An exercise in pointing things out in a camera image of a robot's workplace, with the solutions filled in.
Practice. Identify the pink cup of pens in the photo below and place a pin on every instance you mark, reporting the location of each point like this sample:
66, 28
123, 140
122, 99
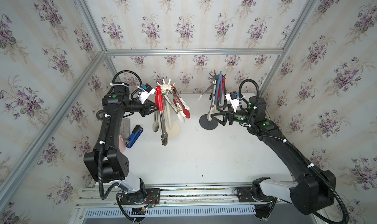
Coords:
122, 146

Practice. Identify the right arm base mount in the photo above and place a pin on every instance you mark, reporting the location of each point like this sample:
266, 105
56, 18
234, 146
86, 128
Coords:
266, 204

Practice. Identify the aluminium front rail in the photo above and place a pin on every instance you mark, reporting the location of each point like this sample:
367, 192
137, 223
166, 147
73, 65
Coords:
172, 195

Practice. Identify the grey whiteboard eraser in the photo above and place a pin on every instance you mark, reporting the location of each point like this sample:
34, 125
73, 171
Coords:
125, 129

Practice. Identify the red handled steel tongs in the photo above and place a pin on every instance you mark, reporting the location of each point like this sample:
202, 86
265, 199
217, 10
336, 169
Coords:
223, 91

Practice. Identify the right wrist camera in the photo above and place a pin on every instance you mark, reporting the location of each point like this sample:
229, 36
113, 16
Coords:
234, 99

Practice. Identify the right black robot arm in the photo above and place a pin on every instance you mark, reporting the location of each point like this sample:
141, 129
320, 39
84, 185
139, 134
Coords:
312, 190

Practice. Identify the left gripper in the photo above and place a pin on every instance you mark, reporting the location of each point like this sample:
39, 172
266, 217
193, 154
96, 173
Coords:
145, 108

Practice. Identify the cream utensil rack stand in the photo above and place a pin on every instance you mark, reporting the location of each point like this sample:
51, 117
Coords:
173, 128

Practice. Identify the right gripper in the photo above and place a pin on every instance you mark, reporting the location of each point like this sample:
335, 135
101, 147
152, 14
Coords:
224, 116

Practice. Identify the dark grey utensil rack stand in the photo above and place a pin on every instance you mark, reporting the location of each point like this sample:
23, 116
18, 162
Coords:
204, 123

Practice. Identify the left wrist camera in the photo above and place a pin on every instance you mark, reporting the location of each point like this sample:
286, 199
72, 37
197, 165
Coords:
145, 91

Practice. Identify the cream steel tongs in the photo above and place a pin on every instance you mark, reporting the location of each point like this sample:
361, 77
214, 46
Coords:
211, 87

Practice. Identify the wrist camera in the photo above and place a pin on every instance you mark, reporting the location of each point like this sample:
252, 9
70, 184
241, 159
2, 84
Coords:
234, 99
145, 91

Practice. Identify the blue stapler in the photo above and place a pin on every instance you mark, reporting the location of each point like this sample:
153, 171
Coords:
135, 134

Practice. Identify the white tongs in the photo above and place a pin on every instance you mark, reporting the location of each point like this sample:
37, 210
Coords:
175, 106

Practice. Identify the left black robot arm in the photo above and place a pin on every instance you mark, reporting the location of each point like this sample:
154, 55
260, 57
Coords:
106, 163

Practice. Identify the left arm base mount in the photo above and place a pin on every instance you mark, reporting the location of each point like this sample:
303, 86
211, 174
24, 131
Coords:
135, 206

